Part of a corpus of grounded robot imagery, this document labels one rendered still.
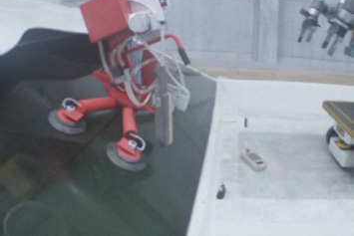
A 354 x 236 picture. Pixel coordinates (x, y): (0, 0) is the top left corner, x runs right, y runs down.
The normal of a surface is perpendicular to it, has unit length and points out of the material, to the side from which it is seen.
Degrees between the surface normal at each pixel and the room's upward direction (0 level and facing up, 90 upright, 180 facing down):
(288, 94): 90
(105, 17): 90
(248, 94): 90
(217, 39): 90
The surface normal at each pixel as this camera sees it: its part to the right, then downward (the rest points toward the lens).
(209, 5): -0.18, 0.31
